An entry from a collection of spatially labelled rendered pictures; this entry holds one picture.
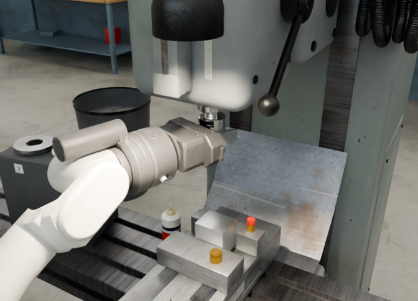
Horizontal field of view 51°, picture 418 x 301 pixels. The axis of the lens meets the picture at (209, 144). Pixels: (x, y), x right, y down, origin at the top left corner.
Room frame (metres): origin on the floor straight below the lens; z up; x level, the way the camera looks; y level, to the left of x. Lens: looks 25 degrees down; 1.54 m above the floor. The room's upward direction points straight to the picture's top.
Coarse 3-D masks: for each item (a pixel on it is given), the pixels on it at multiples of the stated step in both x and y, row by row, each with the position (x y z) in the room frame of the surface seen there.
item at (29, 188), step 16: (16, 144) 0.88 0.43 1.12; (32, 144) 0.91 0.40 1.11; (48, 144) 0.88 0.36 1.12; (0, 160) 0.85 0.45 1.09; (16, 160) 0.84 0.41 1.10; (32, 160) 0.83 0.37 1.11; (48, 160) 0.83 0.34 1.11; (0, 176) 0.86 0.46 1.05; (16, 176) 0.84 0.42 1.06; (32, 176) 0.83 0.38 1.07; (16, 192) 0.84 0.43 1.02; (32, 192) 0.83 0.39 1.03; (48, 192) 0.82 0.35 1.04; (16, 208) 0.85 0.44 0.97; (32, 208) 0.83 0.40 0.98
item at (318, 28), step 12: (324, 0) 0.77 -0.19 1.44; (336, 0) 0.83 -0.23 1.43; (312, 12) 0.72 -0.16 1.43; (324, 12) 0.78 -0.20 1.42; (336, 12) 0.85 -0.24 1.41; (300, 24) 0.72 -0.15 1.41; (312, 24) 0.73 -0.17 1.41; (324, 24) 0.79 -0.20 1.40; (300, 36) 0.72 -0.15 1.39; (312, 36) 0.73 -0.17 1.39; (324, 36) 0.79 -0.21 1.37; (300, 48) 0.72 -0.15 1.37; (312, 48) 0.73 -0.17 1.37; (324, 48) 0.83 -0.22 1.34; (300, 60) 0.72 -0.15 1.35
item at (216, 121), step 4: (200, 112) 0.69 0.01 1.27; (220, 112) 0.69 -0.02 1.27; (200, 116) 0.67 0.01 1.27; (204, 116) 0.67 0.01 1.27; (216, 116) 0.67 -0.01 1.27; (220, 116) 0.67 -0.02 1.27; (224, 116) 0.67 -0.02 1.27; (200, 120) 0.67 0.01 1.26; (204, 120) 0.66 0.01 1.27; (208, 120) 0.66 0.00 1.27; (212, 120) 0.66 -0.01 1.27; (216, 120) 0.66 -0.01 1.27; (220, 120) 0.66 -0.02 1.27; (224, 120) 0.67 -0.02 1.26; (204, 124) 0.66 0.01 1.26; (208, 124) 0.66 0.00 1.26; (212, 124) 0.66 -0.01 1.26; (216, 124) 0.66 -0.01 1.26
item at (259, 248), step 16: (224, 208) 0.83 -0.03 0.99; (192, 224) 0.74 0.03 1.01; (240, 224) 0.71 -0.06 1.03; (256, 224) 0.77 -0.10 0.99; (272, 224) 0.77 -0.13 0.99; (240, 240) 0.68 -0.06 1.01; (256, 240) 0.66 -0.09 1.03; (272, 240) 0.72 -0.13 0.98; (256, 256) 0.66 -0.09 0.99; (272, 256) 0.73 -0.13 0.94; (160, 272) 0.62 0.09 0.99; (176, 272) 0.62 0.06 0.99; (256, 272) 0.67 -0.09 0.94; (144, 288) 0.58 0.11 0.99; (160, 288) 0.58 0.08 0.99; (176, 288) 0.58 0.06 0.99; (192, 288) 0.58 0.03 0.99; (208, 288) 0.58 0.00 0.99; (240, 288) 0.61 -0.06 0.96
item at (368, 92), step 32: (352, 0) 0.94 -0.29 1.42; (352, 32) 0.94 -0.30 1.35; (320, 64) 0.97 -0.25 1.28; (352, 64) 0.93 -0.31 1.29; (384, 64) 0.90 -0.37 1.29; (288, 96) 1.00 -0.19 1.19; (320, 96) 0.96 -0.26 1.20; (352, 96) 0.93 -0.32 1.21; (384, 96) 0.90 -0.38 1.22; (256, 128) 1.04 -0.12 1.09; (288, 128) 1.00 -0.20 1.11; (320, 128) 0.96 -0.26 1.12; (352, 128) 0.92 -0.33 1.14; (384, 128) 0.90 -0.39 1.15; (352, 160) 0.92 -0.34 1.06; (384, 160) 0.98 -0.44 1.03; (352, 192) 0.91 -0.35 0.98; (384, 192) 1.11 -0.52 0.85; (352, 224) 0.91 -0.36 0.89; (352, 256) 0.90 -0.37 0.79
